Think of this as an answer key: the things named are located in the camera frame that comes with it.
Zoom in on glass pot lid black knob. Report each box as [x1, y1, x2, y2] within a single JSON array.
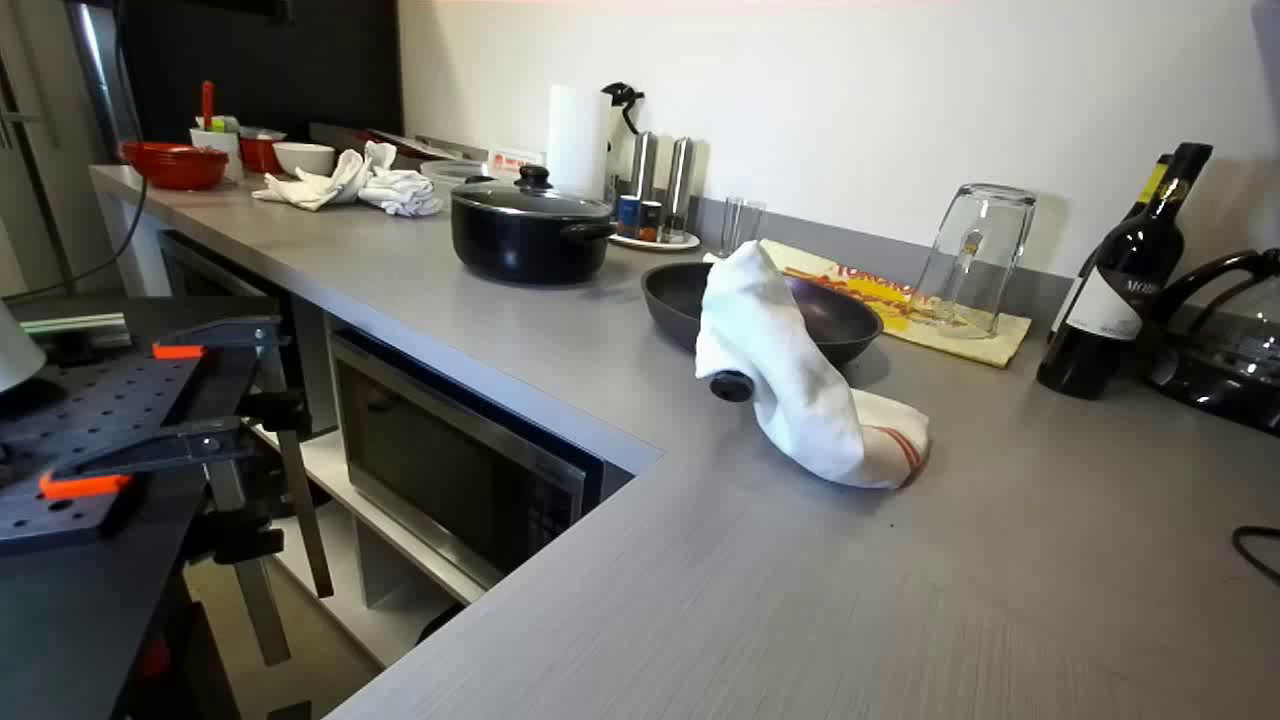
[[451, 158, 615, 224]]

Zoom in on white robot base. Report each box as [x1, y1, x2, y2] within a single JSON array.
[[0, 299, 54, 398]]

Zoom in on black cooking pot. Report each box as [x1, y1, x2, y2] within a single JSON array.
[[448, 197, 621, 286]]

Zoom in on white plate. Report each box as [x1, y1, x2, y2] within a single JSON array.
[[603, 219, 704, 255]]

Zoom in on white towel red stripes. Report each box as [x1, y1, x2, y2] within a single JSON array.
[[691, 237, 937, 495]]

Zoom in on small clear drinking glass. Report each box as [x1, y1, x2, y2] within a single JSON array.
[[718, 197, 771, 260]]

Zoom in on steel thermos cylinder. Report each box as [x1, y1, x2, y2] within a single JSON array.
[[666, 131, 700, 227]]

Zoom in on steel pepper mill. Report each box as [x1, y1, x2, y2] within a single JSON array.
[[629, 126, 660, 205]]

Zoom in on black frying pan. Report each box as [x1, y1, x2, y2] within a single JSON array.
[[641, 260, 888, 406]]

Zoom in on built-in microwave oven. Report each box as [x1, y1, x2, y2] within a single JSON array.
[[328, 331, 631, 591]]

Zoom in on spray bottle black trigger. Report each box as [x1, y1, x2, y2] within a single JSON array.
[[601, 79, 652, 205]]

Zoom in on white paper towel roll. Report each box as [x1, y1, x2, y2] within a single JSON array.
[[544, 79, 612, 205]]

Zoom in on yellow printed tea towel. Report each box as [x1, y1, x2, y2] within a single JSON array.
[[756, 237, 1038, 373]]

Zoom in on white crumpled cloth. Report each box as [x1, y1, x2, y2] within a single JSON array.
[[250, 134, 448, 219]]

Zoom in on white bowl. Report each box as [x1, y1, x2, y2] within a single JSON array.
[[272, 138, 342, 180]]

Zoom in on red cup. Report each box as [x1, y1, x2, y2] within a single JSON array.
[[236, 126, 288, 176]]

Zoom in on white utensil cup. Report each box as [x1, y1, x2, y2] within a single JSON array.
[[188, 120, 250, 186]]

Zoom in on dark wine bottle white label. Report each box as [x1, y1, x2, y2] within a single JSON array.
[[1038, 138, 1217, 398]]

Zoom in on red bowl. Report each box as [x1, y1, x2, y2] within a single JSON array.
[[118, 138, 233, 192]]

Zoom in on wine bottle yellow cap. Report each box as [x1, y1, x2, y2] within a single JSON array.
[[1133, 153, 1178, 214]]

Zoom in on black perforated mounting table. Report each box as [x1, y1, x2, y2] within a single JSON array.
[[0, 297, 294, 720]]

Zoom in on black clamp orange handle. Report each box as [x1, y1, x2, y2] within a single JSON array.
[[35, 414, 335, 603], [148, 310, 317, 445]]

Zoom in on black cable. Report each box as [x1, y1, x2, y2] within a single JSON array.
[[1229, 521, 1280, 589]]

